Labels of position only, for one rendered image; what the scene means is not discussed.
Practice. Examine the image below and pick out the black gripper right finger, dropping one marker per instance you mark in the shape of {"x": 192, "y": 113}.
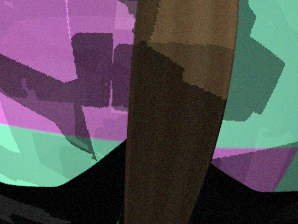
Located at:
{"x": 224, "y": 200}

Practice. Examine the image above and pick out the wooden post with slot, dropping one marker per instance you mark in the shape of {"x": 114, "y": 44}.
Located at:
{"x": 122, "y": 217}

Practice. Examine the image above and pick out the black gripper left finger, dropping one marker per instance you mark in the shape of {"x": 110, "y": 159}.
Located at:
{"x": 94, "y": 197}

